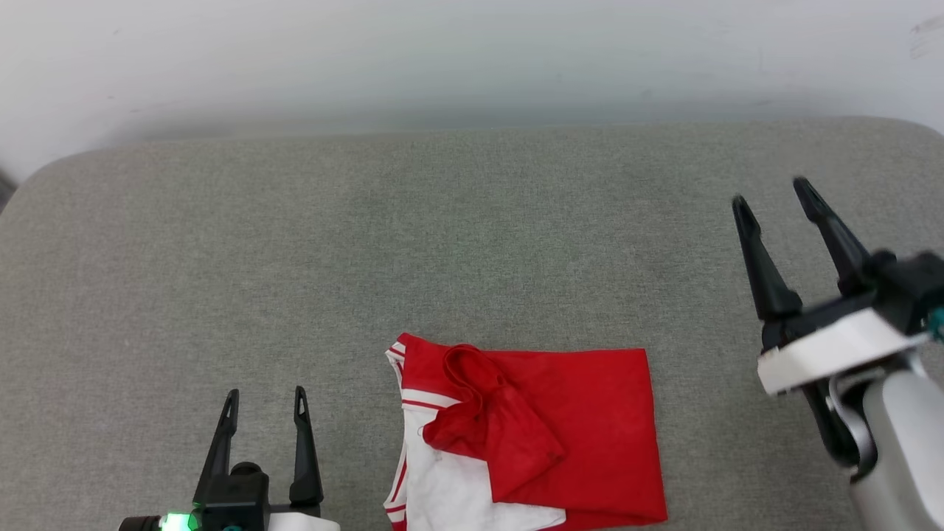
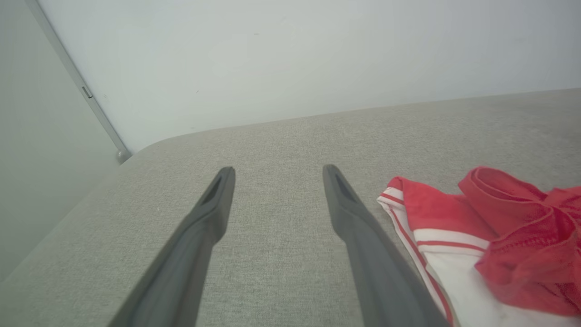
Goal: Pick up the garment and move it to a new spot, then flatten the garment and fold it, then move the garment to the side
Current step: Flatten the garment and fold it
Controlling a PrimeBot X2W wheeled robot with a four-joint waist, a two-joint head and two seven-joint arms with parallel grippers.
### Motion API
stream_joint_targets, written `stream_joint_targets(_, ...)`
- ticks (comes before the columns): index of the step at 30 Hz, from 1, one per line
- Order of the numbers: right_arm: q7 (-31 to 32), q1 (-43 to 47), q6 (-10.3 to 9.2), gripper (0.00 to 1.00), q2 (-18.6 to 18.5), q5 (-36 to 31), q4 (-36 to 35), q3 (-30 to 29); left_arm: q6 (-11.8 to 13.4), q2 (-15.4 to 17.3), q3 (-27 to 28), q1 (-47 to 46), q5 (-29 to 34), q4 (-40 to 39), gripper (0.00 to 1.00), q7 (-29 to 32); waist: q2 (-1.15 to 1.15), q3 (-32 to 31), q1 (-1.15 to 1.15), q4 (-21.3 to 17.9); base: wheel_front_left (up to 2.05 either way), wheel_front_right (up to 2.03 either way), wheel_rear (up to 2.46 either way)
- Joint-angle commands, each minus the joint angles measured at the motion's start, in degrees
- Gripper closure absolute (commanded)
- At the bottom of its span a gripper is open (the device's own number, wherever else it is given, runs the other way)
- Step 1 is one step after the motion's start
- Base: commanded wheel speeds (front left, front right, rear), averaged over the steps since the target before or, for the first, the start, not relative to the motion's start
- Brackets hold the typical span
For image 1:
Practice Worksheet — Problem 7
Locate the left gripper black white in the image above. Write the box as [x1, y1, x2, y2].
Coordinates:
[118, 386, 340, 531]

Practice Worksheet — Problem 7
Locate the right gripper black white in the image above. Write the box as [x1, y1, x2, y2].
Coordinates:
[732, 177, 944, 395]

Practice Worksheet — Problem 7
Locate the red and white garment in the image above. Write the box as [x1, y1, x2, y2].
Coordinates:
[383, 333, 669, 531]

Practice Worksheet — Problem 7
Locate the grey fabric sofa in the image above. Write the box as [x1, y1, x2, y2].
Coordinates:
[0, 117, 944, 531]

